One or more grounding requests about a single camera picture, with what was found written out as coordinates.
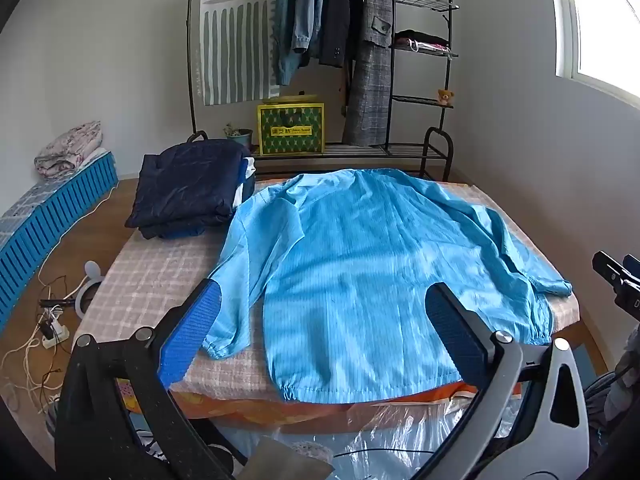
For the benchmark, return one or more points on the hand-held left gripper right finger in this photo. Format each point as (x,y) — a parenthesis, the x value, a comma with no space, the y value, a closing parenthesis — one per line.
(452,330)

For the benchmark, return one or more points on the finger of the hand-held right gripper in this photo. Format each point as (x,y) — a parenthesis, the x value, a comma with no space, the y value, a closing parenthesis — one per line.
(606,266)

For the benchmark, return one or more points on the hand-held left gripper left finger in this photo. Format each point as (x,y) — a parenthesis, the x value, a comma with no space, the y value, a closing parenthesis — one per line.
(192,330)

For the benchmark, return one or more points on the light blue jacket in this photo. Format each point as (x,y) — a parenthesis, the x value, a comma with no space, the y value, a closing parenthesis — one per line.
(360,270)

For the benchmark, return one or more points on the black metal clothes rack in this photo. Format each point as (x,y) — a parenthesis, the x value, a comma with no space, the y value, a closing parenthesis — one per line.
(360,149)

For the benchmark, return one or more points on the plaid bed blanket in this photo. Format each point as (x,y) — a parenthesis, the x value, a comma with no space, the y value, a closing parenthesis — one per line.
(145,280)

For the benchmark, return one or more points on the white small fan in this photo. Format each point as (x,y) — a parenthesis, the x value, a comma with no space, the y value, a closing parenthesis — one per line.
(91,280)

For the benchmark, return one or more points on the clear plastic sheet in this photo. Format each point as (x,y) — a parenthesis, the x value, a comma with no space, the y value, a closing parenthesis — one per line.
(400,435)

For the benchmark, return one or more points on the white power strip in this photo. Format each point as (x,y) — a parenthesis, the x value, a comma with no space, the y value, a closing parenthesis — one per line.
(55,336)

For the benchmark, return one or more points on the grey cardboard piece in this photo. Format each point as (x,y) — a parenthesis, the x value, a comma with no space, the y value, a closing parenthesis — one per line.
(290,460)

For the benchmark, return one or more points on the blue slatted foam mattress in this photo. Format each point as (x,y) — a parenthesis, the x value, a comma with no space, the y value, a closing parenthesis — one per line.
(50,215)

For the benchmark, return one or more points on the small potted plant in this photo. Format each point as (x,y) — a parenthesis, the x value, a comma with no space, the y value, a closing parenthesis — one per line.
(244,139)

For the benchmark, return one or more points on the floral folded quilt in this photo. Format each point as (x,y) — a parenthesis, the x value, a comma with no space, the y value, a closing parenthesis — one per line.
(70,147)

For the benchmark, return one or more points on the yellow green box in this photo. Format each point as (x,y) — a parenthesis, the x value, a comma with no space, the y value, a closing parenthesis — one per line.
(290,130)

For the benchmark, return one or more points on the small brown teddy bear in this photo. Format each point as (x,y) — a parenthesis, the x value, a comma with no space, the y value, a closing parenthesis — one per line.
(445,97)

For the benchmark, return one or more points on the window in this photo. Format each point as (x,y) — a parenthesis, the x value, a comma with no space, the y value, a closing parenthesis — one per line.
(605,20)

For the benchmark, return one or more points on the grey plaid hanging coat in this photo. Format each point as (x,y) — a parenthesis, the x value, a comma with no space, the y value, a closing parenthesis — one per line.
(370,85)

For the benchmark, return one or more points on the pink white package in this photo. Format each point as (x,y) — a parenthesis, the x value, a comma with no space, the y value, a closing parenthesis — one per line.
(435,49)

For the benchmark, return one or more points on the grey white striped cloth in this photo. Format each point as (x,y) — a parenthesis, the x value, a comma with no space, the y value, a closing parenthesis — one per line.
(235,35)

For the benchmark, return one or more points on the denim jacket on hanger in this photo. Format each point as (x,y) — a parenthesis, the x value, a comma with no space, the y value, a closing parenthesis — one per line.
(285,40)

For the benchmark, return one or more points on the black hanging jacket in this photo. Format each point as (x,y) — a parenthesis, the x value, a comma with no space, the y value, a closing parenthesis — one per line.
(340,20)

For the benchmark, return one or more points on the blue denim hanging shirt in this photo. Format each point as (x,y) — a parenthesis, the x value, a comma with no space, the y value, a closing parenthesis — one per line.
(310,10)

